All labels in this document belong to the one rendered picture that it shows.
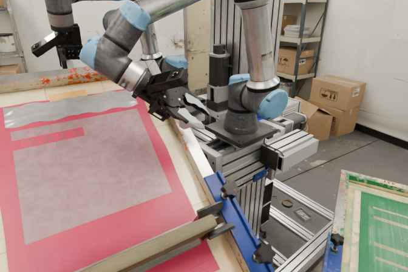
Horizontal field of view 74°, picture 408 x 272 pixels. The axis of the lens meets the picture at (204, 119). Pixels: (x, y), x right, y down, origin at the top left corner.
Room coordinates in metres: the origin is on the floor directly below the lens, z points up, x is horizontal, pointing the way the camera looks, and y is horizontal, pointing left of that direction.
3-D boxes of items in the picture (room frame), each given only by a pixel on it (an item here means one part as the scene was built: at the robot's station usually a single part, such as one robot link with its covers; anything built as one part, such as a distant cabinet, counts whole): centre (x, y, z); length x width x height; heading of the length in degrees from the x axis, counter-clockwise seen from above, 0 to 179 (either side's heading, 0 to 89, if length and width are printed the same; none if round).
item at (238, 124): (1.05, -0.16, 1.31); 0.15 x 0.15 x 0.10
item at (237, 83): (1.04, -0.16, 1.42); 0.13 x 0.12 x 0.14; 28
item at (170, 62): (1.44, 0.15, 1.42); 0.13 x 0.12 x 0.14; 71
